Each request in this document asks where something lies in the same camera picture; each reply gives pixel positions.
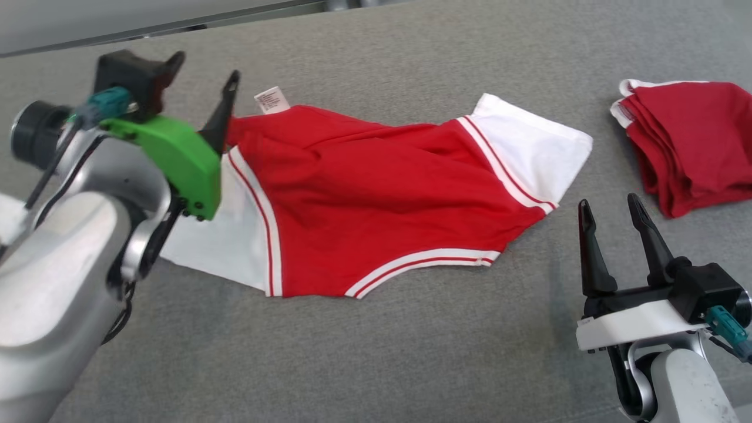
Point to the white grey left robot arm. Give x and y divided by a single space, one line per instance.
53 282

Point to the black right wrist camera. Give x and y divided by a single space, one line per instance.
705 288

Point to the teal right camera connector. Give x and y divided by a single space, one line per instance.
728 329

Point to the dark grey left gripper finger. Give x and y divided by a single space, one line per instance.
175 64
223 117

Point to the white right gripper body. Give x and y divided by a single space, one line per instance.
634 326

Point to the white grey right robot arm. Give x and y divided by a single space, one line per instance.
681 382

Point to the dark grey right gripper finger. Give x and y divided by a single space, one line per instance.
593 264
652 247

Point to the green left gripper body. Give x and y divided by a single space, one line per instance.
182 158

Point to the teal left camera connector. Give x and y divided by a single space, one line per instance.
106 103

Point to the red and white t-shirt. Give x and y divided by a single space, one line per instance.
376 194

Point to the red garments stack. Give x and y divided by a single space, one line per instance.
699 141

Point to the teal camera connector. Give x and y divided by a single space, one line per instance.
106 103
728 329

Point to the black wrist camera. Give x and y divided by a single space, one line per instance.
705 288
126 76

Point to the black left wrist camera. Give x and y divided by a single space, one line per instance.
126 76

